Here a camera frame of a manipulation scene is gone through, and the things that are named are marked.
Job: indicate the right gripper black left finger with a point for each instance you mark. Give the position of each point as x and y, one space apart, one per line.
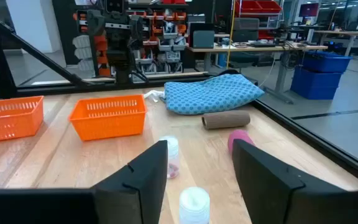
141 186

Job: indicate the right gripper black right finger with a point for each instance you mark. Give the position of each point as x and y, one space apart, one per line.
259 186

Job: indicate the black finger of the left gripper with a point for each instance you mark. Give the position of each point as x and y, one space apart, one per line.
137 28
95 21

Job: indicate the clear plastic pill bottle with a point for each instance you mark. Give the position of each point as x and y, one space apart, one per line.
194 205
170 152

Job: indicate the pink bandage roll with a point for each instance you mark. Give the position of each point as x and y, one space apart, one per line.
239 137

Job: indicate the brown bandage roll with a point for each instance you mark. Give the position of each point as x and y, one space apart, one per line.
225 119

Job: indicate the blue dotted cloth bag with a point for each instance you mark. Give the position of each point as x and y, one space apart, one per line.
210 93

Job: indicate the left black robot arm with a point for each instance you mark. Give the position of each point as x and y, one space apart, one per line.
121 68

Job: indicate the parts shelf with orange bins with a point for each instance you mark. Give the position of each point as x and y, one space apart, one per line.
166 34

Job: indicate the dark grey monitor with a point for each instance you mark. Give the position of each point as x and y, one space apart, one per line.
202 39

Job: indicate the orange plastic slotted basket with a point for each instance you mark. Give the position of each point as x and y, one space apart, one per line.
8 130
107 127

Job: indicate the grey office chair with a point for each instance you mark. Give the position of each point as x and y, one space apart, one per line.
245 28

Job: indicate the blue plastic storage bin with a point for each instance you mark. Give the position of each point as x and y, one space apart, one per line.
314 84
325 63

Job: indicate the red bin shelf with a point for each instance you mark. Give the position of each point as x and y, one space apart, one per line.
256 6

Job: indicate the light wooden desk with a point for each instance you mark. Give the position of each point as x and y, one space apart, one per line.
259 48

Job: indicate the dark red screen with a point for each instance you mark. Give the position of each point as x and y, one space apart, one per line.
308 9

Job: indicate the light wooden work table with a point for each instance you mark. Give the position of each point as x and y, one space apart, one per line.
340 32

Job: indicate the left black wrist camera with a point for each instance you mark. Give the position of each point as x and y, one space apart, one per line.
115 5

